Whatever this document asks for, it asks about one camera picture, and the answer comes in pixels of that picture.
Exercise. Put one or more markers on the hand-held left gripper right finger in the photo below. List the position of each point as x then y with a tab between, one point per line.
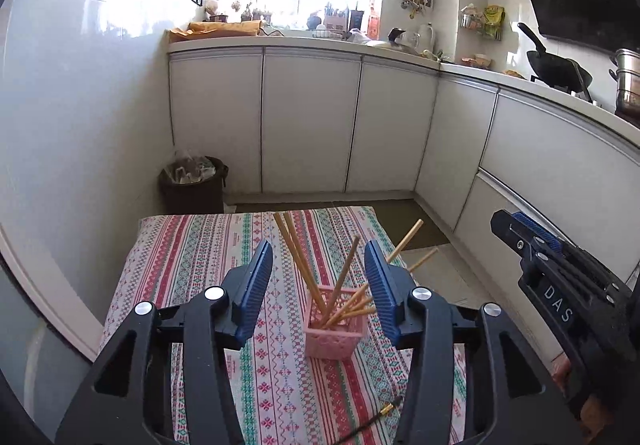
382	295

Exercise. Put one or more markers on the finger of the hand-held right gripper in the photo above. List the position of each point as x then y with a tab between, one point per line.
537	227

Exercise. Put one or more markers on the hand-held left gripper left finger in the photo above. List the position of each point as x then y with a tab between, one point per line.
255	295

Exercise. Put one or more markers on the bundle of wooden chopsticks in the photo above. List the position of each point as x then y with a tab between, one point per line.
348	265

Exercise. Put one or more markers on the pink plastic chopstick holder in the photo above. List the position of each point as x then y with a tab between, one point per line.
332	342

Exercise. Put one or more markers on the dark gold-tipped chopstick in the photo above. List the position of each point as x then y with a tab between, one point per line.
386	409

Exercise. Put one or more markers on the person's right hand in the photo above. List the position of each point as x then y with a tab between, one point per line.
561	372

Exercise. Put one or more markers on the white cabinet drawer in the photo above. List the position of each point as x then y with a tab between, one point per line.
485	215
550	150

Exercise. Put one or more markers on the striped patterned tablecloth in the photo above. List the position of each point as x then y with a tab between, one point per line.
200	245

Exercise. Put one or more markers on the olive brown floor mat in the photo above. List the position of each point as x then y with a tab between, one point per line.
400	217

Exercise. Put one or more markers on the narrow white cabinet door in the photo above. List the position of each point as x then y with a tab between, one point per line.
455	150

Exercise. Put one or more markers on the dark brown trash bin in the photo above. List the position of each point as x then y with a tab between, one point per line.
192	197

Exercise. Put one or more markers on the black wok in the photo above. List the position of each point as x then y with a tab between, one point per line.
555	67

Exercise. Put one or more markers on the steel steamer pot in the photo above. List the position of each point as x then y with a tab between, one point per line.
627	80

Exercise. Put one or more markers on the yellow green snack bag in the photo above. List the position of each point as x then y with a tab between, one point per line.
492	20

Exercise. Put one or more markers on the white kettle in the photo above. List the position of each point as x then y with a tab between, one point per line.
425	37

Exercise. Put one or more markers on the white kitchen countertop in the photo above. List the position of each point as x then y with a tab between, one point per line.
300	41

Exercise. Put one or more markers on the red bottle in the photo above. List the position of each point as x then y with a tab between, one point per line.
373	22

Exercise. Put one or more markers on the yellow paper bag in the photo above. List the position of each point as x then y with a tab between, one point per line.
220	30

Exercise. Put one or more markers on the counter utensil caddy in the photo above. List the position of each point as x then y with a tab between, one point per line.
335	20

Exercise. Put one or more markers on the row of small potted plants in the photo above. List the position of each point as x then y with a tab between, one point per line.
240	12

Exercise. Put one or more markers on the wall spice rack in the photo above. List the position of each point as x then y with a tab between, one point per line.
470	22

